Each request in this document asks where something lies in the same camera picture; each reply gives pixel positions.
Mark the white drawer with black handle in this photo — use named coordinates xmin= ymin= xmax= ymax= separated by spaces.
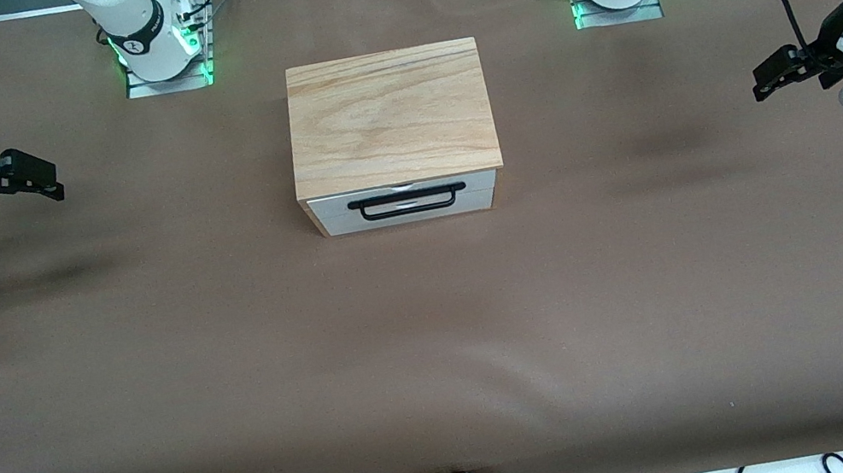
xmin=307 ymin=167 xmax=503 ymax=232

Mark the wooden drawer cabinet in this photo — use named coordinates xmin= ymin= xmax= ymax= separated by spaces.
xmin=273 ymin=34 xmax=512 ymax=243

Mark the brown table cover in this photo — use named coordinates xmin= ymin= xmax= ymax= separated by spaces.
xmin=0 ymin=0 xmax=843 ymax=473

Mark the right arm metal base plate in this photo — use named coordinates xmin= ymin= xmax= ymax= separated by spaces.
xmin=122 ymin=48 xmax=220 ymax=102

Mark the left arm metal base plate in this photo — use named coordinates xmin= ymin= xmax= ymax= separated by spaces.
xmin=571 ymin=0 xmax=666 ymax=34

